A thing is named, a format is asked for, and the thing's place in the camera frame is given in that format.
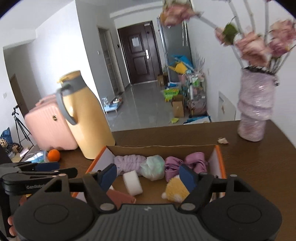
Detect dark brown door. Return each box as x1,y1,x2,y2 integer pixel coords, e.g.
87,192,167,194
118,21,163,85

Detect grey refrigerator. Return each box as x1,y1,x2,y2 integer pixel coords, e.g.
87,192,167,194
157,17,192,82

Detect plastic soft ball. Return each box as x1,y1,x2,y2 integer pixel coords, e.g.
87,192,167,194
140,155,165,181

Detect lilac fluffy headband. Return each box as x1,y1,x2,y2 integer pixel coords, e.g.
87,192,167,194
114,155,147,176

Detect yellow toy on pile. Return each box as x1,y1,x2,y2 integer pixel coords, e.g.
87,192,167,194
169,62,188,75

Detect yellow thermos jug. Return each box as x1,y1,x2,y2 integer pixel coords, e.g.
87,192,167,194
56,71,115,159

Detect pink rectangular sponge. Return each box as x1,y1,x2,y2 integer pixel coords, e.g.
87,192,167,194
106,189,136,210

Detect person hand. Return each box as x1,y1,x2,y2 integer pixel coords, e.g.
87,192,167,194
8,216,17,237

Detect white and yellow plush toy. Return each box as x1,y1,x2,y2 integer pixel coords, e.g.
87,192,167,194
162,175,189,203

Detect purple satin scrunchie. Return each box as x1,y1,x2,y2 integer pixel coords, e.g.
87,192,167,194
165,152,208,182

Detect blue tissue pack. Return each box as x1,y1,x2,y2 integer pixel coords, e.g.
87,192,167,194
24,151,49,163

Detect dried pink roses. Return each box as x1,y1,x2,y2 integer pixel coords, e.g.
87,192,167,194
159,1,295,75

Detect small cardboard box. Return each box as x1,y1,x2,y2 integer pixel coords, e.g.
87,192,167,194
171,101,185,118

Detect metal storage trolley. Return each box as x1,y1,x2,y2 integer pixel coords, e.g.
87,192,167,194
185,72,207,116

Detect black camera tripod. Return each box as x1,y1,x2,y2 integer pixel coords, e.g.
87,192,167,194
11,105,34,146

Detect orange fruit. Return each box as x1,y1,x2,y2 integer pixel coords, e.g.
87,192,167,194
47,149,61,162

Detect white round sponge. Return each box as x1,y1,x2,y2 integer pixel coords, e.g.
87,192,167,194
122,171,143,196

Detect pink mini suitcase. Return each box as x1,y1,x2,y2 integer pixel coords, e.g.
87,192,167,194
25,94,78,151

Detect purple ceramic vase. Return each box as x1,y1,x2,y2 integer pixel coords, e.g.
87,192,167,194
237,68,278,142

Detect red cardboard box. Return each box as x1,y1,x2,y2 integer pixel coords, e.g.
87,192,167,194
87,145,226,207

